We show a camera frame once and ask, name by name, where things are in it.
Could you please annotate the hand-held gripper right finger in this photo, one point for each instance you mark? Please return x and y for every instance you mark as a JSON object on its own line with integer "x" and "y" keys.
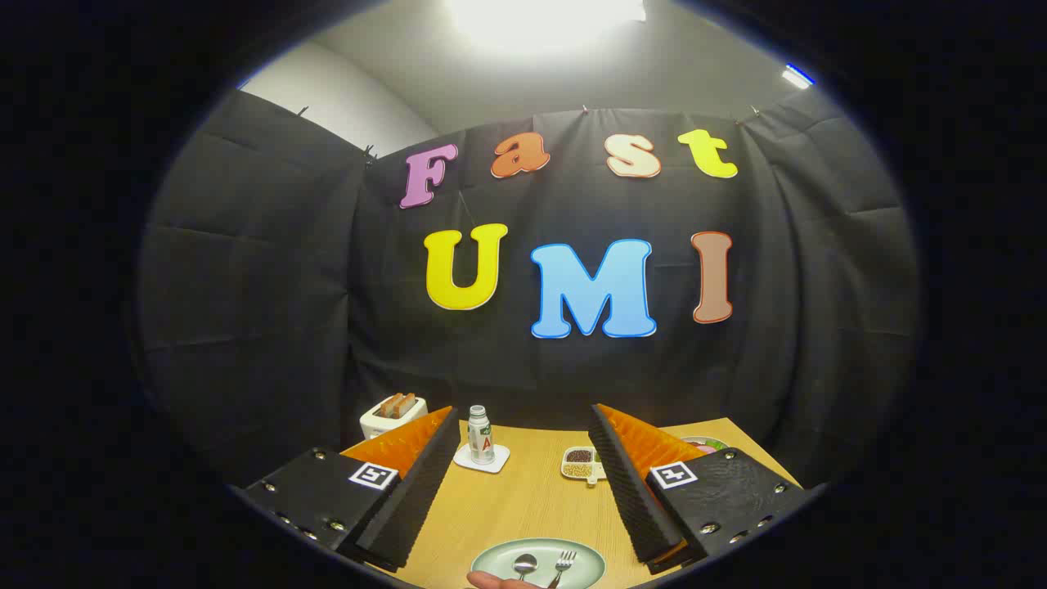
{"x": 626, "y": 491}

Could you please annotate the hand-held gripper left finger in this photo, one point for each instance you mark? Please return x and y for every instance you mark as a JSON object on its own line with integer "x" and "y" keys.
{"x": 421, "y": 491}

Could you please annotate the white divided dish of beans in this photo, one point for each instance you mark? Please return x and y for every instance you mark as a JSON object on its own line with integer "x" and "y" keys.
{"x": 579, "y": 468}

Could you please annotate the white toaster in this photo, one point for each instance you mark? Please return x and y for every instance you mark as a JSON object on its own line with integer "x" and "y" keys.
{"x": 384, "y": 425}

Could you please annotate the white labelled bottle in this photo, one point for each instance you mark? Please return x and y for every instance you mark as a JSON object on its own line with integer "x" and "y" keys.
{"x": 481, "y": 442}

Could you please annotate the white square coaster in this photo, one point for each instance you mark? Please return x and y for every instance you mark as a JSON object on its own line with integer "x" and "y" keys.
{"x": 499, "y": 456}

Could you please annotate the toast slice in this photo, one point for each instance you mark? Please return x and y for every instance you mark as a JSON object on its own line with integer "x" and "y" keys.
{"x": 406, "y": 403}
{"x": 388, "y": 406}

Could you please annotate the white plate of food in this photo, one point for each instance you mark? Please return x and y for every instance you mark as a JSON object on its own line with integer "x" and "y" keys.
{"x": 707, "y": 444}

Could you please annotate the pale green plate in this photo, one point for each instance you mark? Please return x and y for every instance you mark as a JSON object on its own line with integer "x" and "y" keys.
{"x": 499, "y": 560}

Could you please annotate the small ceiling light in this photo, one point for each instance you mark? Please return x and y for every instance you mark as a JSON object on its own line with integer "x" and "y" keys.
{"x": 795, "y": 76}

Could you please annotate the ceiling light panel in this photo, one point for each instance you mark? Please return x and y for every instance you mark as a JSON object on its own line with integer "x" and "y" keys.
{"x": 540, "y": 20}

